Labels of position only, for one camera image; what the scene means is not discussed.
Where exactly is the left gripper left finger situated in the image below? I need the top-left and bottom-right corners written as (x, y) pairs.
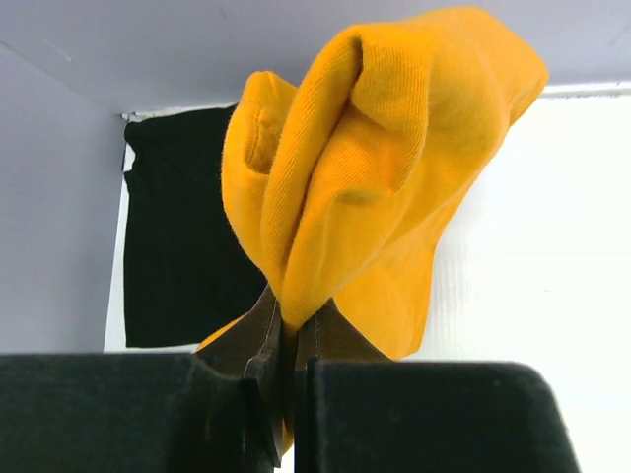
top-left (1, 290), bottom-right (283, 472)

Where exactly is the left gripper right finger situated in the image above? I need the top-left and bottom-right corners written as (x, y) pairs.
top-left (294, 304), bottom-right (579, 473)

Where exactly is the orange t shirt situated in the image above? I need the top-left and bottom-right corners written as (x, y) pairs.
top-left (196, 5), bottom-right (551, 364)

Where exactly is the folded black t shirt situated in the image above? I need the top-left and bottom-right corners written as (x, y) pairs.
top-left (123, 106), bottom-right (266, 349)

